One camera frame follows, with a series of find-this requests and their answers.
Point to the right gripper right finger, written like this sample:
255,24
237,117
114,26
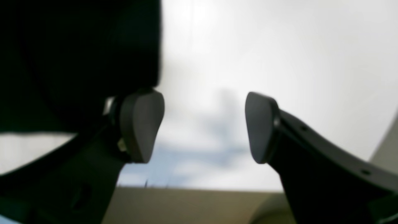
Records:
323,183

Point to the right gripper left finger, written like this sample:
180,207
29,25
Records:
74,184

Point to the black T-shirt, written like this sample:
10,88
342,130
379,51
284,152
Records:
61,59

